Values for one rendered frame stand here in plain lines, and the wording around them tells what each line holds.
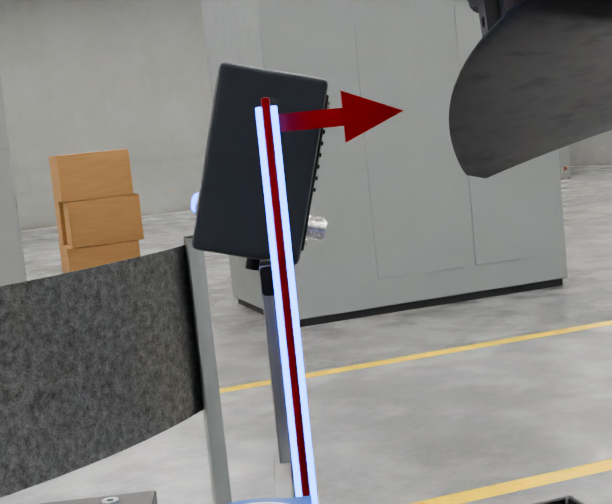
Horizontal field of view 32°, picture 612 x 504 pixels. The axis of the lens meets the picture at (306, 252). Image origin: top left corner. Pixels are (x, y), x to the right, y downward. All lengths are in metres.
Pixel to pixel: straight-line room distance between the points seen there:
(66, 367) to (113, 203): 6.28
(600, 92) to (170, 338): 1.99
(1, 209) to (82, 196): 3.85
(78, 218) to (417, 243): 2.85
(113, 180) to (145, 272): 6.09
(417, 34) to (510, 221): 1.38
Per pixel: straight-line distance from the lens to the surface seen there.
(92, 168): 8.44
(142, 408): 2.38
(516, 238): 7.22
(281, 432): 1.05
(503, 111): 0.54
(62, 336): 2.21
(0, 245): 4.61
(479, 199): 7.08
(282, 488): 0.99
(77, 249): 8.46
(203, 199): 1.07
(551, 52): 0.47
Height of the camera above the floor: 1.17
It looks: 6 degrees down
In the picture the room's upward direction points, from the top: 6 degrees counter-clockwise
